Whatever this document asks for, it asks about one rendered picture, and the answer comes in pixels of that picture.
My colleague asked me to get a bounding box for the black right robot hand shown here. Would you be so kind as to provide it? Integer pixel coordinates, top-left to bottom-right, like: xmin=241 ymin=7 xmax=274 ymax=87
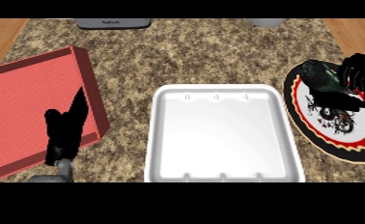
xmin=311 ymin=52 xmax=365 ymax=112

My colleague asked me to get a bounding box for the pale grey round container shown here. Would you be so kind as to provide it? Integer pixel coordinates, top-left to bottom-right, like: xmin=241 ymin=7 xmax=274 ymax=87
xmin=247 ymin=17 xmax=289 ymax=29

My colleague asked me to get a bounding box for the red cutting board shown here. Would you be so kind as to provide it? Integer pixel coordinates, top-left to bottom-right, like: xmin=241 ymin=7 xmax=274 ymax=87
xmin=0 ymin=45 xmax=111 ymax=180

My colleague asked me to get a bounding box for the white rectangular tray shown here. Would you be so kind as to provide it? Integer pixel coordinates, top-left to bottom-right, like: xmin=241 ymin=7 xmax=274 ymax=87
xmin=142 ymin=83 xmax=307 ymax=183

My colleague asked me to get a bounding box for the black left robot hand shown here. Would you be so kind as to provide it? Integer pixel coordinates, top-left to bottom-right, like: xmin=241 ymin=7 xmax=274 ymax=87
xmin=43 ymin=86 xmax=91 ymax=167

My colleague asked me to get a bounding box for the black red patterned plate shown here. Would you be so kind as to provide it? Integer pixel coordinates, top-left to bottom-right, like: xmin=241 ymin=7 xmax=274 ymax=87
xmin=283 ymin=61 xmax=365 ymax=164

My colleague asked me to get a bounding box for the dark green eggplant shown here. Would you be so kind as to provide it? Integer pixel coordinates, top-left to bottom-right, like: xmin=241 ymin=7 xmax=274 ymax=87
xmin=301 ymin=59 xmax=354 ymax=95

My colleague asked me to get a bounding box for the dark grey appliance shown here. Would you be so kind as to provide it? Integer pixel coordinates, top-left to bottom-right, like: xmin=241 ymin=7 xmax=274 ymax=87
xmin=76 ymin=17 xmax=153 ymax=31

